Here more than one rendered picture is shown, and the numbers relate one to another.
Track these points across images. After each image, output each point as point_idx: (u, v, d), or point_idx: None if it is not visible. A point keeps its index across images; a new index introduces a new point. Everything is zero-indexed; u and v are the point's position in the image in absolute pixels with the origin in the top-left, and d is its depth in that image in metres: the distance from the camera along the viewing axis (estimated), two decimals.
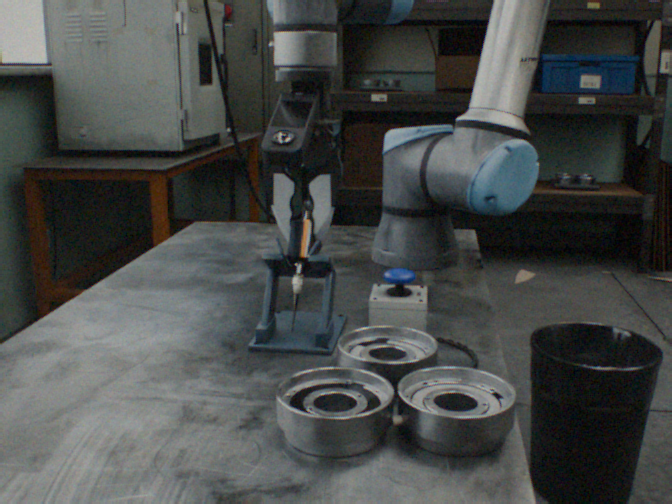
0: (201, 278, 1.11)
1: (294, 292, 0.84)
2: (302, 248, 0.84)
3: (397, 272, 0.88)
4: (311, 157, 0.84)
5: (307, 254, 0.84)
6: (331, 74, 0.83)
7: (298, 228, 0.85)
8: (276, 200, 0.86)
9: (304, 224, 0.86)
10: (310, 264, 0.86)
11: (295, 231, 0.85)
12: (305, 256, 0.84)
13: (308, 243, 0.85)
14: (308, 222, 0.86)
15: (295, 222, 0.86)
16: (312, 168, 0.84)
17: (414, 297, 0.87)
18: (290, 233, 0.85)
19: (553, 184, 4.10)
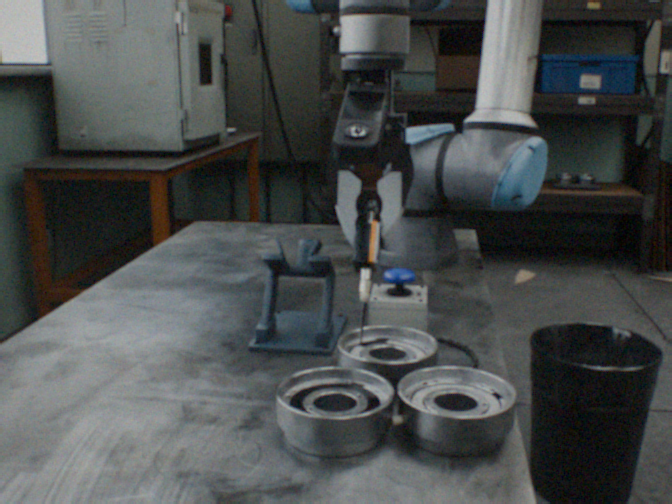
0: (201, 278, 1.11)
1: (362, 300, 0.77)
2: (370, 252, 0.77)
3: (397, 272, 0.88)
4: (381, 153, 0.76)
5: (376, 259, 0.77)
6: (403, 62, 0.76)
7: (365, 230, 0.78)
8: (341, 200, 0.79)
9: (372, 226, 0.78)
10: (377, 269, 0.79)
11: (362, 234, 0.78)
12: (374, 261, 0.77)
13: (376, 246, 0.77)
14: (376, 224, 0.78)
15: (361, 223, 0.79)
16: (381, 165, 0.77)
17: (414, 297, 0.87)
18: (356, 236, 0.78)
19: (553, 184, 4.10)
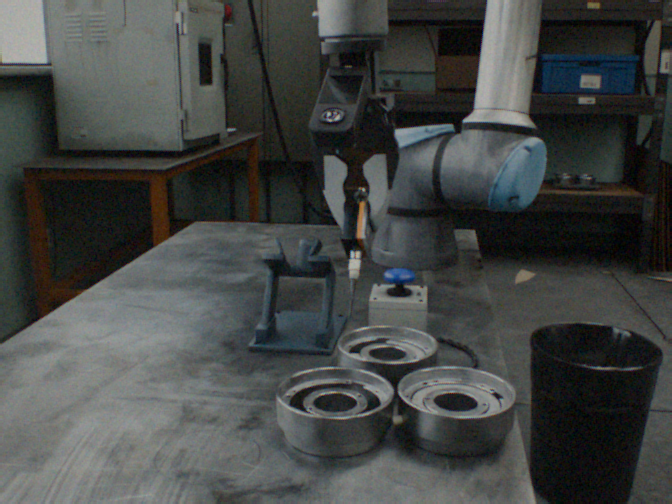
0: (201, 278, 1.11)
1: (351, 277, 0.76)
2: (358, 230, 0.77)
3: (397, 272, 0.88)
4: (364, 136, 0.76)
5: (364, 235, 0.76)
6: (382, 43, 0.75)
7: (353, 211, 0.78)
8: (328, 185, 0.79)
9: (360, 207, 0.78)
10: (367, 250, 0.78)
11: (350, 214, 0.78)
12: (362, 237, 0.76)
13: (364, 224, 0.77)
14: (363, 204, 0.79)
15: (349, 205, 0.79)
16: (366, 148, 0.77)
17: (414, 297, 0.87)
18: (344, 216, 0.78)
19: (553, 184, 4.10)
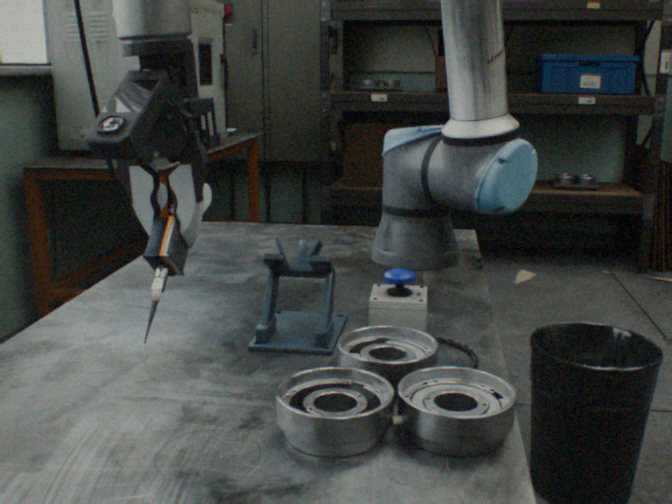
0: (201, 278, 1.11)
1: (151, 298, 0.70)
2: (162, 246, 0.71)
3: (397, 272, 0.88)
4: (166, 145, 0.70)
5: (167, 252, 0.70)
6: (182, 44, 0.69)
7: (160, 225, 0.72)
8: (135, 197, 0.73)
9: (168, 221, 0.72)
10: (175, 268, 0.72)
11: (157, 229, 0.72)
12: (164, 254, 0.70)
13: (169, 240, 0.71)
14: (172, 218, 0.73)
15: (158, 219, 0.73)
16: (170, 158, 0.71)
17: (414, 297, 0.87)
18: (151, 232, 0.72)
19: (553, 184, 4.10)
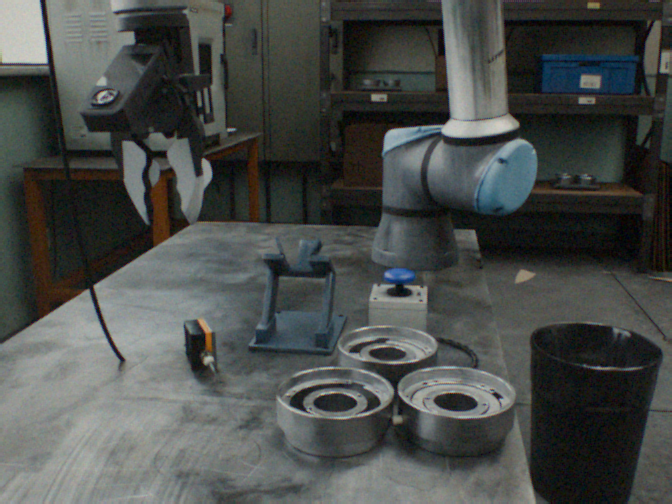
0: (201, 278, 1.11)
1: (208, 361, 0.73)
2: (205, 329, 0.78)
3: (397, 272, 0.88)
4: (161, 120, 0.69)
5: (213, 331, 0.77)
6: (177, 18, 0.68)
7: (193, 322, 0.79)
8: (127, 173, 0.72)
9: (199, 320, 0.80)
10: (214, 352, 0.77)
11: (192, 324, 0.79)
12: (211, 331, 0.77)
13: (209, 326, 0.78)
14: (202, 319, 0.81)
15: (188, 320, 0.80)
16: (165, 133, 0.70)
17: (414, 297, 0.87)
18: (186, 325, 0.79)
19: (553, 184, 4.10)
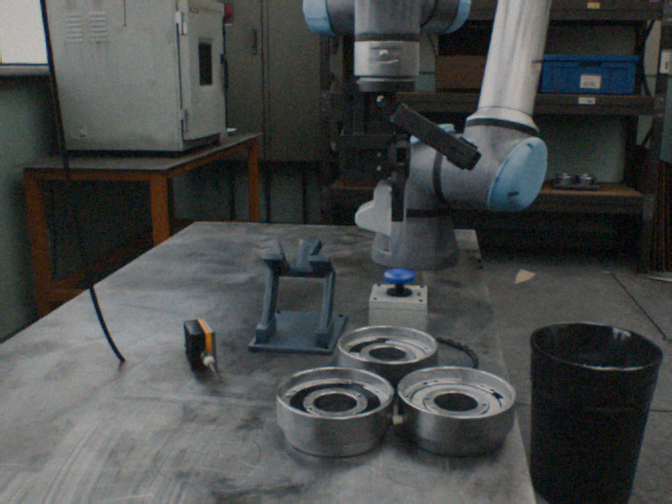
0: (201, 278, 1.11)
1: (208, 361, 0.73)
2: (205, 329, 0.77)
3: (397, 272, 0.88)
4: (410, 164, 0.86)
5: (212, 331, 0.77)
6: None
7: (193, 322, 0.79)
8: (404, 215, 0.84)
9: (199, 320, 0.80)
10: (214, 352, 0.77)
11: (191, 324, 0.79)
12: (211, 331, 0.77)
13: (209, 326, 0.78)
14: (202, 319, 0.81)
15: (188, 320, 0.80)
16: None
17: (414, 297, 0.87)
18: (186, 325, 0.79)
19: (553, 184, 4.10)
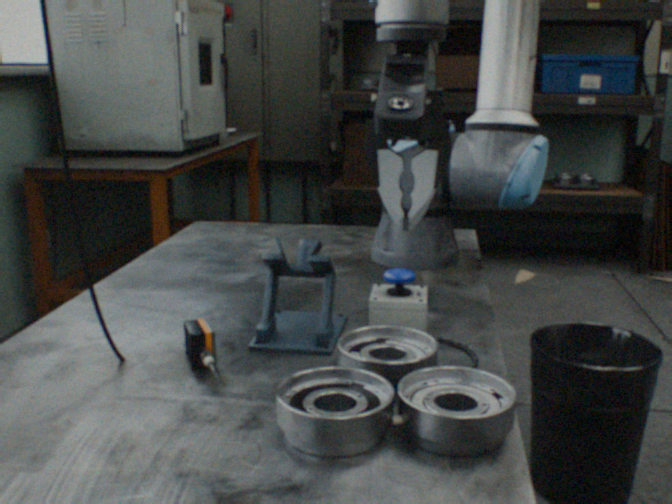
0: (201, 278, 1.11)
1: (208, 361, 0.73)
2: (204, 329, 0.77)
3: (397, 272, 0.88)
4: None
5: (212, 331, 0.77)
6: (443, 33, 0.71)
7: (193, 322, 0.79)
8: (383, 181, 0.74)
9: (199, 320, 0.80)
10: (214, 352, 0.77)
11: (191, 324, 0.79)
12: (211, 331, 0.77)
13: (209, 326, 0.78)
14: (202, 319, 0.81)
15: (188, 320, 0.80)
16: (420, 142, 0.73)
17: (414, 297, 0.87)
18: (186, 325, 0.79)
19: (553, 184, 4.10)
